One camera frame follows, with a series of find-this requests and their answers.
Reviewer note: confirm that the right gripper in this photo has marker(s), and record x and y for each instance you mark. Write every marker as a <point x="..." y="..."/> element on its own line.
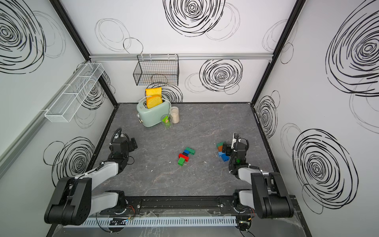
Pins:
<point x="228" y="152"/>

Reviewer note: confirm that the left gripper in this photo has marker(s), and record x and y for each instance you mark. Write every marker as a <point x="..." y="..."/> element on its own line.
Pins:
<point x="133" y="142"/>

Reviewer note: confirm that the blue square lego brick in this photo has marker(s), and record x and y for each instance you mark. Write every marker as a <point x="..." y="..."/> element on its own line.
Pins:
<point x="225" y="158"/>

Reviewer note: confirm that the red long lego brick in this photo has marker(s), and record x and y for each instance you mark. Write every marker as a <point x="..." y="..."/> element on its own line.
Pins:
<point x="185" y="158"/>

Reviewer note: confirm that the small green lego brick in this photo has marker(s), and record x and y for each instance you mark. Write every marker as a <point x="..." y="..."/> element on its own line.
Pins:
<point x="181" y="161"/>

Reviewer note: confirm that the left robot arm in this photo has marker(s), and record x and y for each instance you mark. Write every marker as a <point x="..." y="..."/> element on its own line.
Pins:
<point x="72" y="201"/>

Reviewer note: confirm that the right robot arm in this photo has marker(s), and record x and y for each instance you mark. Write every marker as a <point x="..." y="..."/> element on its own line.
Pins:
<point x="268" y="196"/>

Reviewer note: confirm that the mint green toaster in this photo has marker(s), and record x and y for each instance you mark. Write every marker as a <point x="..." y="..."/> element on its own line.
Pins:
<point x="153" y="116"/>

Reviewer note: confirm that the clear glass with green packets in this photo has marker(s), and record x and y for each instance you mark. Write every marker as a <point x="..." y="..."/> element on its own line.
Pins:
<point x="166" y="121"/>

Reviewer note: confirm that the front orange toast slice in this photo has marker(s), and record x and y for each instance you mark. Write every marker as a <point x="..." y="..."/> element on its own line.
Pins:
<point x="153" y="101"/>

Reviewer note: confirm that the beige speckled cup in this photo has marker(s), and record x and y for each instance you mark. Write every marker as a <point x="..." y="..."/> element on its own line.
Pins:
<point x="174" y="113"/>

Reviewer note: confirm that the rear yellow toast slice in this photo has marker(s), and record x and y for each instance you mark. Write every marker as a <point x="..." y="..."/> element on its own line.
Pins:
<point x="153" y="91"/>

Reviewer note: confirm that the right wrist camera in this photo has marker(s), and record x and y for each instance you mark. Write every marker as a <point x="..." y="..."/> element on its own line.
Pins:
<point x="236" y="139"/>

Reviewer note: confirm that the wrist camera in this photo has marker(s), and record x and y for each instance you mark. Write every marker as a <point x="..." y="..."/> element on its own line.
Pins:
<point x="118" y="135"/>
<point x="236" y="139"/>

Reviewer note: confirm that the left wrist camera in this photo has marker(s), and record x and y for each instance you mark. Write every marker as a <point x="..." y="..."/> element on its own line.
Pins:
<point x="118" y="135"/>

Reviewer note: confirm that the black front rail frame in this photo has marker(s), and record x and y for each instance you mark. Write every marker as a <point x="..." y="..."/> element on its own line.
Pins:
<point x="214" y="205"/>

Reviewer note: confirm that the white slotted cable duct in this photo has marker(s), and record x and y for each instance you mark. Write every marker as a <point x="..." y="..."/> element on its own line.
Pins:
<point x="192" y="221"/>

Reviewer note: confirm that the black wire basket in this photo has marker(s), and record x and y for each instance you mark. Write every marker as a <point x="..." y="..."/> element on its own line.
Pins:
<point x="157" y="68"/>

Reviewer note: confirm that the white mesh wall shelf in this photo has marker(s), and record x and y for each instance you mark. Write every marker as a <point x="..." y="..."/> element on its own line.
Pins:
<point x="84" y="90"/>

